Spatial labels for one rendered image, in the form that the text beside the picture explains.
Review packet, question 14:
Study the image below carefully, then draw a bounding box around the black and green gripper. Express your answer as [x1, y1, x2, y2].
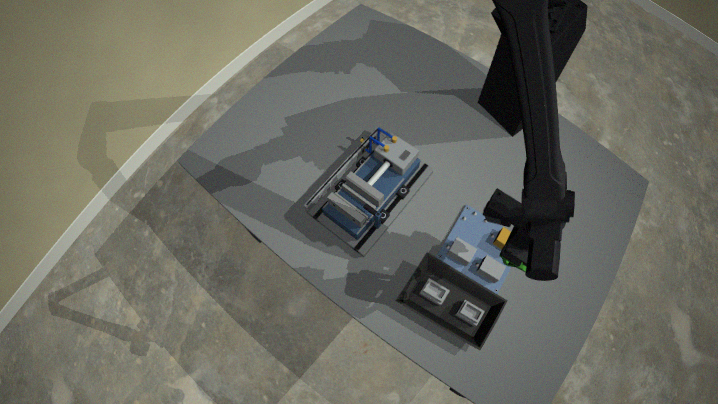
[499, 221, 530, 272]

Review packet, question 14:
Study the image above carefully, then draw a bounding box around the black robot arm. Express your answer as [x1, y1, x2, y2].
[483, 0, 575, 281]

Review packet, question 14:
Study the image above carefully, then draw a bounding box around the yellow rectangular block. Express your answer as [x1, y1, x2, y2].
[493, 227, 511, 250]

